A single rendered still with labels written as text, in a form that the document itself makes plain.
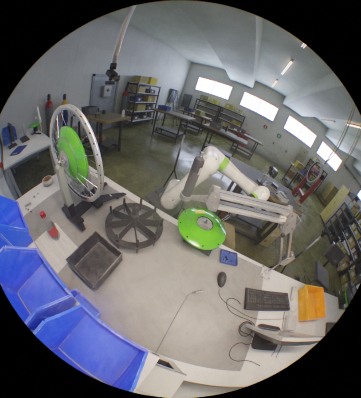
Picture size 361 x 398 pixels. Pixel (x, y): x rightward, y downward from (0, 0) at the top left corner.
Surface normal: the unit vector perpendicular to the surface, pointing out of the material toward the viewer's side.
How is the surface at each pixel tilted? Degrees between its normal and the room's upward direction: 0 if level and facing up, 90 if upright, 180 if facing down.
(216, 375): 0
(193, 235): 21
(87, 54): 90
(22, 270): 88
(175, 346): 0
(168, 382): 0
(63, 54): 90
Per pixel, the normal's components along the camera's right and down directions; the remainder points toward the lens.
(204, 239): 0.19, -0.44
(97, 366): 0.26, -0.72
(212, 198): -0.25, 0.60
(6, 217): 0.87, 0.44
